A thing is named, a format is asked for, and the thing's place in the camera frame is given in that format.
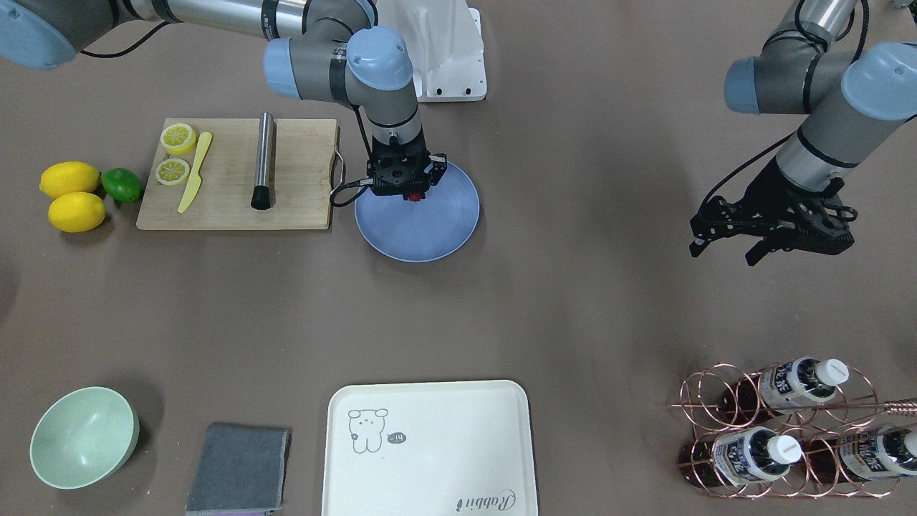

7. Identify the black gripper near rack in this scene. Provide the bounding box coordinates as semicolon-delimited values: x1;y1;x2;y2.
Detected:
688;159;858;267

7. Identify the black gripper near lemons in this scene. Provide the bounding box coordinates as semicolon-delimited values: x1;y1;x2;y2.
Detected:
368;138;448;197

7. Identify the blue plate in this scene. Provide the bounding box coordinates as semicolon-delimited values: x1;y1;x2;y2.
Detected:
355;161;479;262

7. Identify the grey robot arm near rack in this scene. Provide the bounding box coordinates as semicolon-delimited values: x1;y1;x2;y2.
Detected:
690;1;916;265

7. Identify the grey robot arm near lemons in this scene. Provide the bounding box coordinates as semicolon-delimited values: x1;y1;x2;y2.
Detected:
2;1;450;202

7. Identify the wooden cutting board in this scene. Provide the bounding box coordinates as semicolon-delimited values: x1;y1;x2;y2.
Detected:
135;118;340;231

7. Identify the steel muddler black tip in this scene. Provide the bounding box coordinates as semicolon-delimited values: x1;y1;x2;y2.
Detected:
250;112;277;210

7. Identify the top drink bottle white cap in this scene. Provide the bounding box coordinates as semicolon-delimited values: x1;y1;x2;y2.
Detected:
718;356;850;425

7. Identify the yellow plastic knife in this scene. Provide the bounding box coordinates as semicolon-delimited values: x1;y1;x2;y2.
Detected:
177;131;213;214

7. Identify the lower drink bottle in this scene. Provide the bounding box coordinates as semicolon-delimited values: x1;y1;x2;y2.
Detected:
678;426;803;489
805;426;916;484

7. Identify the upper lemon half slice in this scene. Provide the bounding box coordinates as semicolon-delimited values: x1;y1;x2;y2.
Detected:
158;122;198;156

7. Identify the lemon half slice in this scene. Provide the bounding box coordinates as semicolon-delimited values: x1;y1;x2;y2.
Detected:
154;158;191;186
158;122;198;156

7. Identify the lower lemon half slice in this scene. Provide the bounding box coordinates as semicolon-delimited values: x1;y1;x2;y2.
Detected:
154;158;191;186

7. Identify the green lime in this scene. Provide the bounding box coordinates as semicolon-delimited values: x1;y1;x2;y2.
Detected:
101;168;144;203

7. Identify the cream rabbit tray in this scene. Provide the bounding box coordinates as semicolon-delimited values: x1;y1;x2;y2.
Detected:
322;380;539;515

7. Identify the lower whole yellow lemon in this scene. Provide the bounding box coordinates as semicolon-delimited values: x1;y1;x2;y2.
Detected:
48;191;106;233

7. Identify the whole yellow lemon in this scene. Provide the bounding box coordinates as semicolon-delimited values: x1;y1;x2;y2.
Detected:
39;161;101;199
48;191;106;233

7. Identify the upper whole yellow lemon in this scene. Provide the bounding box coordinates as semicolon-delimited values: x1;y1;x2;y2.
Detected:
39;161;101;199

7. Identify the grey folded cloth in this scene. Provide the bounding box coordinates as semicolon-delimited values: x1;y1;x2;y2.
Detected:
186;424;289;515

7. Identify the light green bowl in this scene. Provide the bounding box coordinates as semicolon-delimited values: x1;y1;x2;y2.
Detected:
29;386;140;489

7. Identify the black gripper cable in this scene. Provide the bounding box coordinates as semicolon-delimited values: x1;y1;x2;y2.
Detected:
330;179;375;209

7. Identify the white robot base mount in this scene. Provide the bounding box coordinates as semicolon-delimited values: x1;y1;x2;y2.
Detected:
375;1;487;102

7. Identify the copper wire bottle rack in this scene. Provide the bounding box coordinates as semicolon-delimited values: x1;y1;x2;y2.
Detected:
672;363;915;500

